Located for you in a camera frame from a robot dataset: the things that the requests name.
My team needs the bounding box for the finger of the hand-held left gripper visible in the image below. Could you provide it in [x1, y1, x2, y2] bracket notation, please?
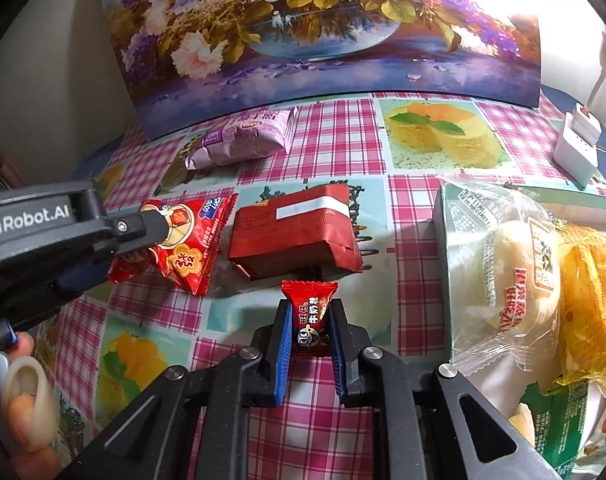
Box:
[55, 247, 151, 313]
[110, 210, 171, 256]

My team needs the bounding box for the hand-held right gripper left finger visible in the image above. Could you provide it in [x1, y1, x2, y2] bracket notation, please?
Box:
[63, 299, 294, 480]

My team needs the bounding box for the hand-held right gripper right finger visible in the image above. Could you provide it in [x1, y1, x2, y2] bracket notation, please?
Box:
[328, 299, 558, 480]

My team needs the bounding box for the small red candy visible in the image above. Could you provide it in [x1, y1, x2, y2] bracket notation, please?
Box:
[281, 280, 340, 358]

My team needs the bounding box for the red triangular snack packet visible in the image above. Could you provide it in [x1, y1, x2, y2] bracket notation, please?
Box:
[107, 192, 240, 297]

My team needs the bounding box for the green tray box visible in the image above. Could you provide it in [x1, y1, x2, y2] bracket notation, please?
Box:
[431, 182, 606, 480]

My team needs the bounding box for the green snack packet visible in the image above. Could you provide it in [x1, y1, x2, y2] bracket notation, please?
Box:
[520, 382, 591, 468]

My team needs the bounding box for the person's left hand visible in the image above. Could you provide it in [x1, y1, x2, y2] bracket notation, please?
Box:
[3, 332, 66, 480]

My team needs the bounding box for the dark red snack packet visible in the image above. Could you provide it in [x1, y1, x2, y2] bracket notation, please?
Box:
[227, 182, 364, 281]

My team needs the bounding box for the purple snack packet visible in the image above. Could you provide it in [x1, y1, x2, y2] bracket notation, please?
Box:
[184, 106, 298, 171]

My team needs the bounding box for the pink checked printed tablecloth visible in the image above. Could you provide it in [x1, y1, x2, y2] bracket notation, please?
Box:
[33, 92, 606, 480]

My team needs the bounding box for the clear bun packet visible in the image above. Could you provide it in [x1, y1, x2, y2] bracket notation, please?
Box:
[440, 180, 564, 393]

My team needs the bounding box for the flower poster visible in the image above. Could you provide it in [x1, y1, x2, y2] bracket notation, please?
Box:
[97, 0, 542, 140]

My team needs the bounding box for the yellow cracker packet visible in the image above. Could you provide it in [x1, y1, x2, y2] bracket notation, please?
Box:
[553, 225, 606, 386]

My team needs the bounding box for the white power adapter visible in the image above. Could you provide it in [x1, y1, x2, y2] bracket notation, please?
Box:
[553, 103, 604, 188]

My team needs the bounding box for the white cable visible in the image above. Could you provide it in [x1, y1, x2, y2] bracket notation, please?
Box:
[585, 67, 606, 111]

